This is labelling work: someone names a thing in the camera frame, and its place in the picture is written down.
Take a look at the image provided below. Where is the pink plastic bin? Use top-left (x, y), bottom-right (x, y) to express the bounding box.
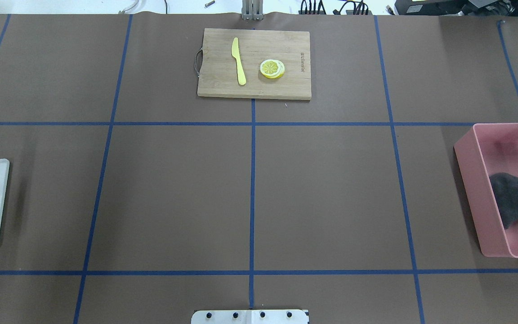
top-left (454, 123), bottom-right (518, 258)

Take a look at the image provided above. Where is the yellow plastic knife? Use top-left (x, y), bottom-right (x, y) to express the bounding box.
top-left (231, 37), bottom-right (247, 86)

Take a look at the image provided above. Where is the grey metal bracket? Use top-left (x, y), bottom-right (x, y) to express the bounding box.
top-left (241, 0), bottom-right (264, 21)

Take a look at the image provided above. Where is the black equipment box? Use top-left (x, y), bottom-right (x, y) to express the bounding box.
top-left (394, 0), bottom-right (518, 17)

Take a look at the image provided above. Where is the metal base plate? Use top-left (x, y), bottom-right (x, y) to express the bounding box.
top-left (191, 309), bottom-right (310, 324)

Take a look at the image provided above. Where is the bamboo cutting board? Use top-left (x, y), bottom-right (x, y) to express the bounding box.
top-left (197, 27), bottom-right (312, 101)

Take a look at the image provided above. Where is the black cable cluster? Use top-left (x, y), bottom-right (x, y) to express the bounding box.
top-left (299, 0), bottom-right (373, 16)

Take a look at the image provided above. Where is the grey microfibre cloth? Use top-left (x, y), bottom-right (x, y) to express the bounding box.
top-left (489, 172), bottom-right (518, 230)

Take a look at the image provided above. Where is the yellow lemon slice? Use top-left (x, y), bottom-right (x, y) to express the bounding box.
top-left (259, 59), bottom-right (286, 79)

